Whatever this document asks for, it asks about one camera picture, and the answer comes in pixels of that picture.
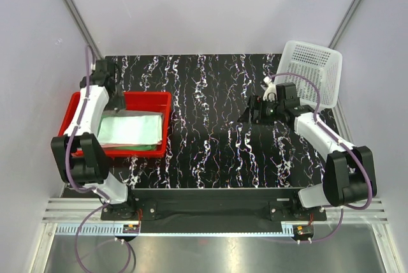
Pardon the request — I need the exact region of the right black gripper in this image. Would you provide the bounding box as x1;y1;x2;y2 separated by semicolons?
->
237;95;284;126

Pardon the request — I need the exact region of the white towel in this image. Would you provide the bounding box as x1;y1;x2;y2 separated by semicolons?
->
97;115;163;144

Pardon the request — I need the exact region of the pink towel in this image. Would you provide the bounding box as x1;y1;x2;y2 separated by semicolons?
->
100;141;162;149

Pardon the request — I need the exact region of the grey towel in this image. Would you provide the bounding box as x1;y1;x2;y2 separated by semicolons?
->
102;110;164;119

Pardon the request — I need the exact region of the green towel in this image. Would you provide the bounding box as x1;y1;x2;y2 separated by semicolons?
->
107;145;157;151

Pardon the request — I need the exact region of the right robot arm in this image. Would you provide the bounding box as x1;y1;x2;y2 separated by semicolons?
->
238;83;377;220

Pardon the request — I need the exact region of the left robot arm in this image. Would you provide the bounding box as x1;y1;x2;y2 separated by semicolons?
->
51;60;138;219

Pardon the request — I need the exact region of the red plastic tray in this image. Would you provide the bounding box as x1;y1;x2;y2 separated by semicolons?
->
52;91;173;158

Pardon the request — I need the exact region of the white plastic basket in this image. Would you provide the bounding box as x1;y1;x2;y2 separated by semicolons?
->
273;40;342;110

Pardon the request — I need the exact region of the left aluminium frame post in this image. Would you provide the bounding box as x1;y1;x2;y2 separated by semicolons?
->
62;0;104;59

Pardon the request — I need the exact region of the aluminium frame post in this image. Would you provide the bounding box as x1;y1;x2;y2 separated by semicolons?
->
328;0;363;50
62;0;104;59

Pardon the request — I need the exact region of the right aluminium frame post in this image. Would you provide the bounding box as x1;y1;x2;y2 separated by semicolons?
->
328;0;363;50

